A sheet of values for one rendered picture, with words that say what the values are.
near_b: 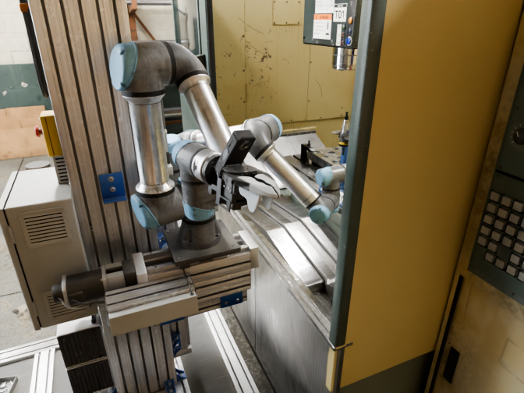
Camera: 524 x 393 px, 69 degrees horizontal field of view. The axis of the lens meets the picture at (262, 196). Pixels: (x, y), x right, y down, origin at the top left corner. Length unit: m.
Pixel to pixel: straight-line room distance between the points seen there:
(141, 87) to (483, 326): 1.27
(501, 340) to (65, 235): 1.41
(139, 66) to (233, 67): 1.92
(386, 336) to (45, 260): 1.15
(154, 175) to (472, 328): 1.14
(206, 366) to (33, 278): 0.95
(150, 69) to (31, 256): 0.72
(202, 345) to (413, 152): 1.49
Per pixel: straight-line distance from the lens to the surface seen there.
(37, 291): 1.50
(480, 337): 1.51
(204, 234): 1.29
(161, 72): 1.09
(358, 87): 0.94
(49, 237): 1.39
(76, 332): 1.76
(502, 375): 1.52
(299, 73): 3.18
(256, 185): 0.70
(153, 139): 1.13
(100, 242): 1.46
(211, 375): 2.01
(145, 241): 1.48
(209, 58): 2.09
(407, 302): 1.39
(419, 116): 1.06
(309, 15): 2.10
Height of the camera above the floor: 1.74
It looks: 25 degrees down
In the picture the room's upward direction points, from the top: straight up
